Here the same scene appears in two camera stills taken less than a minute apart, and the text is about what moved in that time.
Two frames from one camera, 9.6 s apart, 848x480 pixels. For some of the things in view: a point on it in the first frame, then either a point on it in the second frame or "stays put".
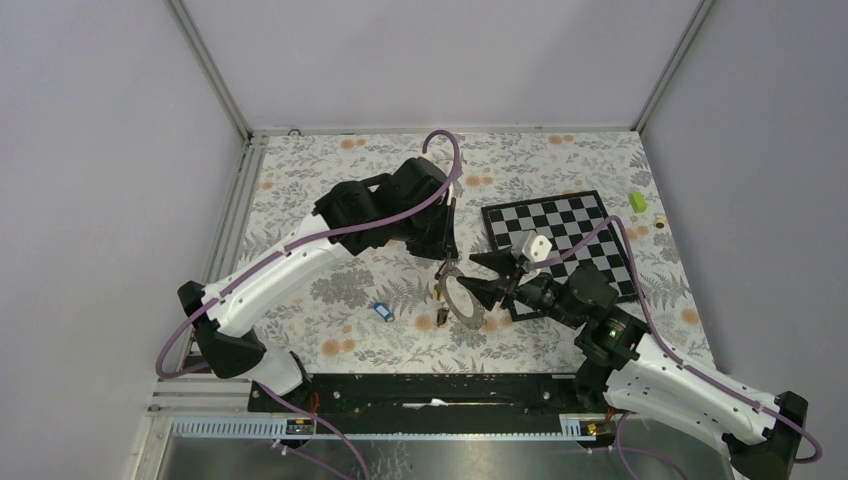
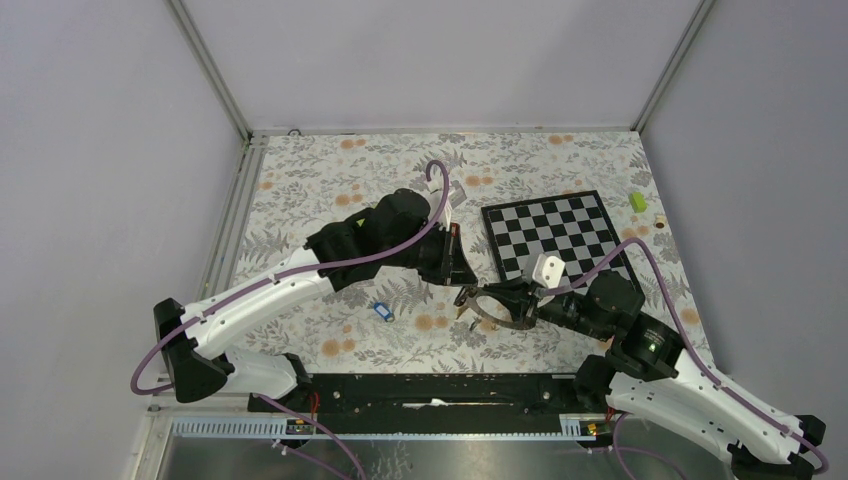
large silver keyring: x=477 y=318 → x=471 y=294
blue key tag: x=382 y=309 stays put
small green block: x=637 y=201 stays put
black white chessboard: x=550 y=235 stays put
